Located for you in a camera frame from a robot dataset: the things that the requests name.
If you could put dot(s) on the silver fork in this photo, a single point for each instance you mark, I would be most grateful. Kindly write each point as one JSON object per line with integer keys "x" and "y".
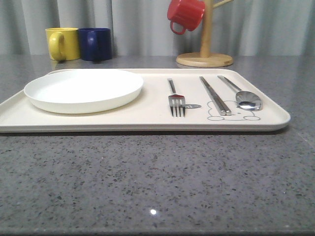
{"x": 177, "y": 102}

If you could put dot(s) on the silver chopstick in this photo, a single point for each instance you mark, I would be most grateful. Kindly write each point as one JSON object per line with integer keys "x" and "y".
{"x": 213, "y": 97}
{"x": 218, "y": 98}

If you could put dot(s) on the white round plate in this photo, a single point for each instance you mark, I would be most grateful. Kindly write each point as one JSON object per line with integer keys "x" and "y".
{"x": 82, "y": 91}

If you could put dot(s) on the silver spoon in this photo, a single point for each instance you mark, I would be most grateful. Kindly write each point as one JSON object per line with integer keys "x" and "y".
{"x": 246, "y": 100}

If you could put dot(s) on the cream rabbit serving tray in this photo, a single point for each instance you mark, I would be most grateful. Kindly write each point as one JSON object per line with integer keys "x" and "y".
{"x": 212, "y": 107}

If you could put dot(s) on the wooden mug tree stand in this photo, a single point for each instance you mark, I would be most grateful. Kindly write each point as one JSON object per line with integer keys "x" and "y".
{"x": 205, "y": 58}

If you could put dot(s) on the dark blue mug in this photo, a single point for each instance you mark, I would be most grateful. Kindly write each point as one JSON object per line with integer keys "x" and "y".
{"x": 95, "y": 44}

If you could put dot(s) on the red mug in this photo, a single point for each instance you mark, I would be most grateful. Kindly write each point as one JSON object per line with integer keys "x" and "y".
{"x": 185, "y": 15}

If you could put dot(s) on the yellow mug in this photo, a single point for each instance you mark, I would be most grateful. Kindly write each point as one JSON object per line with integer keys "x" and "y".
{"x": 63, "y": 43}

